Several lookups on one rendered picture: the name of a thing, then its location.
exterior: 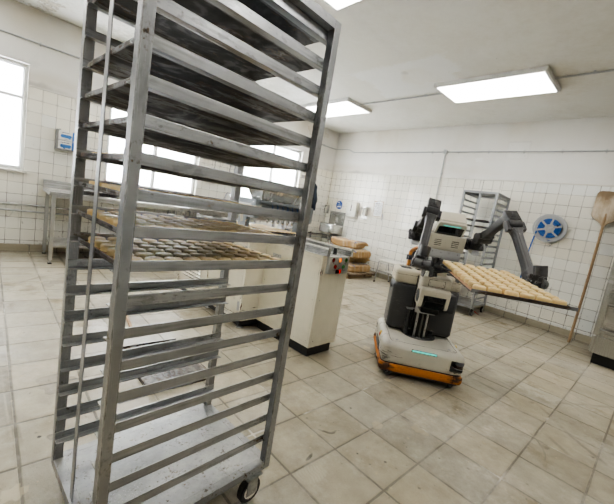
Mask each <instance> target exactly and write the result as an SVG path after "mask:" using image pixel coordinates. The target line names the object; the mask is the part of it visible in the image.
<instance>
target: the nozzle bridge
mask: <svg viewBox="0 0 614 504"><path fill-rule="evenodd" d="M239 203H242V204H246V205H253V206H257V207H263V208H270V209H272V205H273V209H277V210H284V211H291V212H292V208H293V212H297V210H298V213H299V212H300V206H295V205H289V204H283V203H277V202H271V201H265V200H259V199H253V198H247V197H241V196H240V197H239ZM271 204H272V205H271ZM276 205H277V206H278V207H277V206H276ZM282 206H283V208H282ZM287 207H288V209H287ZM291 207H292V208H291ZM296 208H297V209H296ZM250 217H253V218H262V219H271V220H280V221H288V222H294V224H293V227H292V232H295V233H296V230H297V224H298V221H296V220H287V219H279V218H271V217H262V216H254V215H246V214H239V217H238V224H240V225H244V226H247V227H249V220H250Z"/></svg>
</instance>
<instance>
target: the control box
mask: <svg viewBox="0 0 614 504"><path fill-rule="evenodd" d="M334 258H335V262H333V259H334ZM340 258H341V259H342V261H341V262H339V259H340ZM346 259H348V261H347V262H345V260H346ZM348 263H349V257H347V256H330V257H328V258H327V265H326V271H325V273H326V274H345V273H347V268H348ZM334 265H337V268H336V269H334ZM342 265H345V268H344V269H343V268H342ZM336 270H338V271H336ZM339 270H340V272H339ZM336 272H337V273H336Z"/></svg>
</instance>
